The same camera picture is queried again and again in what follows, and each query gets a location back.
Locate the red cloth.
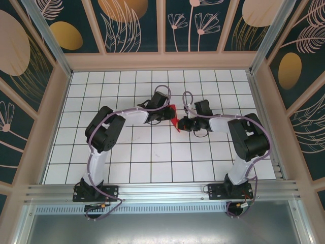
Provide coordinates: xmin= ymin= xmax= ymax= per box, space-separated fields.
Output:
xmin=169 ymin=104 xmax=182 ymax=134

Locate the grey metal sheet panel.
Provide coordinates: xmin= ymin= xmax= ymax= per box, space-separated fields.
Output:
xmin=15 ymin=213 xmax=313 ymax=244

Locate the small circuit board yellow connector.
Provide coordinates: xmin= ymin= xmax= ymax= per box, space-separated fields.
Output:
xmin=84 ymin=202 xmax=110 ymax=211
xmin=235 ymin=200 xmax=254 ymax=209

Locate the aluminium side rail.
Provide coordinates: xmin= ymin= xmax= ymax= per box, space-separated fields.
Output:
xmin=247 ymin=72 xmax=287 ymax=180

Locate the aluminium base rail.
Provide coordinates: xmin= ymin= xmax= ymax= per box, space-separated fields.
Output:
xmin=24 ymin=180 xmax=302 ymax=204

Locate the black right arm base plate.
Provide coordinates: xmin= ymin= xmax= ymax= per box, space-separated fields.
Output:
xmin=207 ymin=182 xmax=253 ymax=200

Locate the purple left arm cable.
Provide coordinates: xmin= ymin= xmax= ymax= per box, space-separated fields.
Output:
xmin=84 ymin=85 xmax=171 ymax=222

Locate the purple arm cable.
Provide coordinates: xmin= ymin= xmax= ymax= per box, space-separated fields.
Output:
xmin=84 ymin=85 xmax=171 ymax=222
xmin=182 ymin=90 xmax=273 ymax=220

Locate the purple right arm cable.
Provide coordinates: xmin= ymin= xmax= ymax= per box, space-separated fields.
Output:
xmin=182 ymin=90 xmax=273 ymax=220

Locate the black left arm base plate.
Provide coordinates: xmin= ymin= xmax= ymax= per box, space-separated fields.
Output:
xmin=73 ymin=185 xmax=119 ymax=203

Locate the aluminium corner post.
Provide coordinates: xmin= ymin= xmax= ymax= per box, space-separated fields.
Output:
xmin=21 ymin=0 xmax=73 ymax=77
xmin=250 ymin=0 xmax=298 ymax=74

